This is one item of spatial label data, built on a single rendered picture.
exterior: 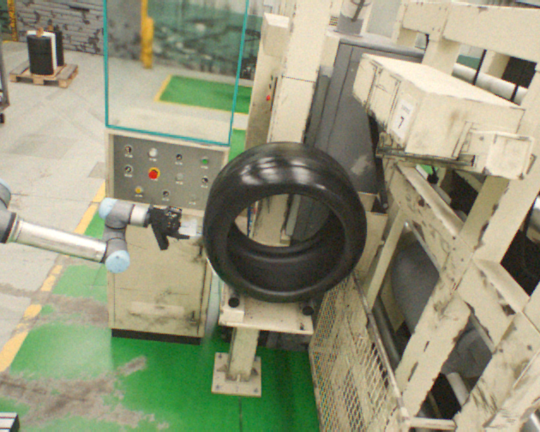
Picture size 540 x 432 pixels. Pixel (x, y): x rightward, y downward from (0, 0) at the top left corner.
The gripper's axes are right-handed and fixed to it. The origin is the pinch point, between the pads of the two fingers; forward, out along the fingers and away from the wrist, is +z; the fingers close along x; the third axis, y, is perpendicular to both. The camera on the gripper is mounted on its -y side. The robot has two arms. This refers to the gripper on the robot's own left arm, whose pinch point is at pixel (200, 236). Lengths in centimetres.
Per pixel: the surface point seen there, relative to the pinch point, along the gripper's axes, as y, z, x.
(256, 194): 27.5, 13.2, -12.0
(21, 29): -143, -470, 860
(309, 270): -8.7, 46.3, 7.4
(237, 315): -23.1, 20.6, -11.0
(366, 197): 16, 68, 38
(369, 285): -18, 81, 21
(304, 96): 53, 24, 26
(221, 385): -106, 32, 23
